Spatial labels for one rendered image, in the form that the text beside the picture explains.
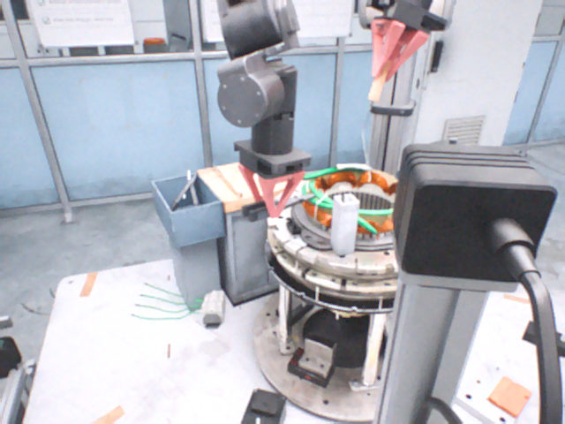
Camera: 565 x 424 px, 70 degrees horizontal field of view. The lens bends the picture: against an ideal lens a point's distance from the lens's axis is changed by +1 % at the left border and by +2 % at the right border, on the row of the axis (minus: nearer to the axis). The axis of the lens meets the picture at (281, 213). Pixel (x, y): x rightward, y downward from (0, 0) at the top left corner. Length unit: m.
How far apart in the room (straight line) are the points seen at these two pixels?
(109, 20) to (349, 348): 2.34
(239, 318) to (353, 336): 0.26
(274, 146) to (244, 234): 0.41
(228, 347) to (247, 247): 0.22
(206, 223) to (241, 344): 0.27
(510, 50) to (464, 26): 0.43
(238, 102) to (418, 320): 0.33
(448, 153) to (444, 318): 0.07
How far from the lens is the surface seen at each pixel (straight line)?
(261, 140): 0.53
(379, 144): 1.16
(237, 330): 0.94
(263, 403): 0.76
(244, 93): 0.44
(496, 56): 3.20
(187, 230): 0.84
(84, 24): 2.79
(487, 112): 3.30
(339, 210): 0.58
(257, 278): 0.99
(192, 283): 0.95
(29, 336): 2.33
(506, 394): 0.91
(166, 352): 0.93
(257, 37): 0.51
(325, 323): 0.96
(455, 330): 0.19
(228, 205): 0.83
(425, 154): 0.16
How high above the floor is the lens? 1.45
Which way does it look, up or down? 30 degrees down
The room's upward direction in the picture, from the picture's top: straight up
